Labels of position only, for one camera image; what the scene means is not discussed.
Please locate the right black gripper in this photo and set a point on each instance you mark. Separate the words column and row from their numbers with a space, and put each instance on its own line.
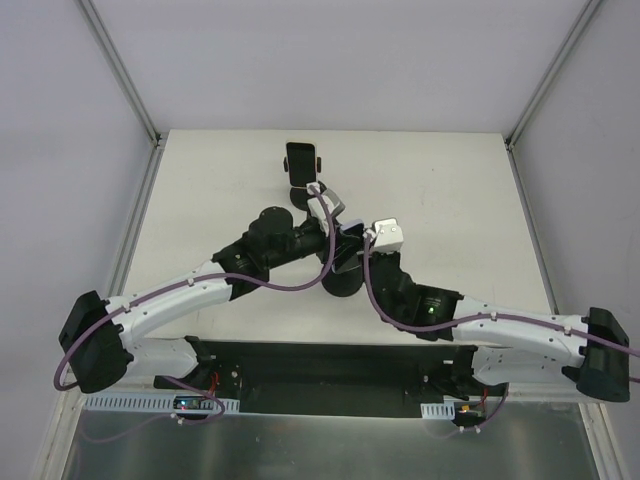
column 365, row 255

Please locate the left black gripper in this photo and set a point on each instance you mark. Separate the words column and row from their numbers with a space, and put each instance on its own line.
column 326, row 241

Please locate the black phone stand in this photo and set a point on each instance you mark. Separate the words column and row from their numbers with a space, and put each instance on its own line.
column 299, row 197
column 343, row 284

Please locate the black phone cream case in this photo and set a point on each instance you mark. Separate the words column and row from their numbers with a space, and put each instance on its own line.
column 301, row 164

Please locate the black phone lilac case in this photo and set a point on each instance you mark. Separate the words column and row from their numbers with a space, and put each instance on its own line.
column 349, row 244

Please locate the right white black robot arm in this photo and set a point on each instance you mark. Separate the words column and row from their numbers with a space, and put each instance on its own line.
column 592, row 351

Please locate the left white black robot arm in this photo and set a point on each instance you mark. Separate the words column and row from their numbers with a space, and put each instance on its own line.
column 107, row 340

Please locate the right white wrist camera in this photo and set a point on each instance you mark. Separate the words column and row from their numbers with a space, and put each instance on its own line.
column 385, row 236

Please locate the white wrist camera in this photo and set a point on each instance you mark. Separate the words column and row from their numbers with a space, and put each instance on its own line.
column 323, row 203
column 385, row 236

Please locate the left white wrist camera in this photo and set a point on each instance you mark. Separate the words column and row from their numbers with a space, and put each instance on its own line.
column 323, row 203

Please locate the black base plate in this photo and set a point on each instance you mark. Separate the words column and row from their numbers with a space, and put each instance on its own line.
column 385, row 381

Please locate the right white cable duct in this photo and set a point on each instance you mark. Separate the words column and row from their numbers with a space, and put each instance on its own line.
column 438, row 411

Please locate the white cable duct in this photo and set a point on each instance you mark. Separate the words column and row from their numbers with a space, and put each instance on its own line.
column 438, row 411
column 158, row 403

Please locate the left white cable duct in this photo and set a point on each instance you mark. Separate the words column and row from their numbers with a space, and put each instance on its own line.
column 158, row 403

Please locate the left aluminium frame post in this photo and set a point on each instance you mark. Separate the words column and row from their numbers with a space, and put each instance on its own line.
column 109, row 50

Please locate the aluminium frame post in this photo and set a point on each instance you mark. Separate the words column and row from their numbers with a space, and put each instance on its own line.
column 567, row 47
column 109, row 50

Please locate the right aluminium frame post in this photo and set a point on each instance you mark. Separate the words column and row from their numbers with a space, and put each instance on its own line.
column 567, row 47

